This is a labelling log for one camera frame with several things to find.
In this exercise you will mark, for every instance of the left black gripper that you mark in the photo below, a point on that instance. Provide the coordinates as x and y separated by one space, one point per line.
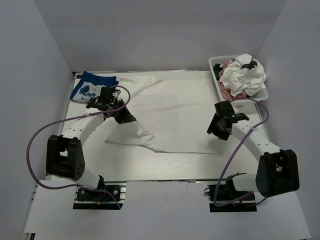
126 117

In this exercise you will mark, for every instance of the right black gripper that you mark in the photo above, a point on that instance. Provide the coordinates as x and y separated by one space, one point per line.
212 128

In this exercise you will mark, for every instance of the pink t shirt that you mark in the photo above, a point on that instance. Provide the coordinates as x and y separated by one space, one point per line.
226 92

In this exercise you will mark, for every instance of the white red print t shirt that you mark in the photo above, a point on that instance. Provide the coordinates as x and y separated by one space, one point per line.
172 116

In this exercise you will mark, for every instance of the white black print t shirt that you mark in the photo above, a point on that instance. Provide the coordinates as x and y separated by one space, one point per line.
243 75

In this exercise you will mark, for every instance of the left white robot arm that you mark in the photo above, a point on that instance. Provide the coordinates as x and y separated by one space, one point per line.
64 155

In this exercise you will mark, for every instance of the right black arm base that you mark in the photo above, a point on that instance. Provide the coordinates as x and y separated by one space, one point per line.
247 204

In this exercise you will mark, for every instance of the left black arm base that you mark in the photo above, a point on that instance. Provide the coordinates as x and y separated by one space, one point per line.
89 200

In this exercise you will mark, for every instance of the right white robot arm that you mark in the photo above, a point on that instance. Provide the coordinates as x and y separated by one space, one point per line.
277 171

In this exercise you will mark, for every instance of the folded blue t shirt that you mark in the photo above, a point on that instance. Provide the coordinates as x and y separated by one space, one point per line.
89 87

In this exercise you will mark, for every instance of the white plastic laundry basket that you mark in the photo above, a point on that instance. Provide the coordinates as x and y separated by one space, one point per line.
262 95

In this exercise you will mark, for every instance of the dark green t shirt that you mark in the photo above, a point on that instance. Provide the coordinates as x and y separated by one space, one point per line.
217 69

